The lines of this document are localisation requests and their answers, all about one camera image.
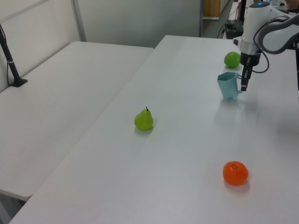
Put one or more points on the grey partition frame post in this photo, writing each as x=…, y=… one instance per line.
x=79, y=21

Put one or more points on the green plastic apple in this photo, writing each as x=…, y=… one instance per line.
x=231, y=59

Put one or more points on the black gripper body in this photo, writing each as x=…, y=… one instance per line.
x=251, y=59

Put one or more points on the black equipment box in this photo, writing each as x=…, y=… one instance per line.
x=233, y=28

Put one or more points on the green plastic pear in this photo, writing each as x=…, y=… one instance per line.
x=143, y=121

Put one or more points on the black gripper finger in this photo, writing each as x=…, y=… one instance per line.
x=249, y=74
x=244, y=81

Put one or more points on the black camera pole with base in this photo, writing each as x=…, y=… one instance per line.
x=10, y=64

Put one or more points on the wooden panel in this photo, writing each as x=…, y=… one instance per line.
x=211, y=8

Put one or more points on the black vertical post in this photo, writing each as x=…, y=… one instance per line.
x=243, y=9

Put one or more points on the light blue hexagonal mug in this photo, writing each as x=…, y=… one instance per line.
x=227, y=87

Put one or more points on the orange plastic tangerine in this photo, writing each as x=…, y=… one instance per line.
x=234, y=174

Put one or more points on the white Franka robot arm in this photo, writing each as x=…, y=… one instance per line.
x=266, y=28

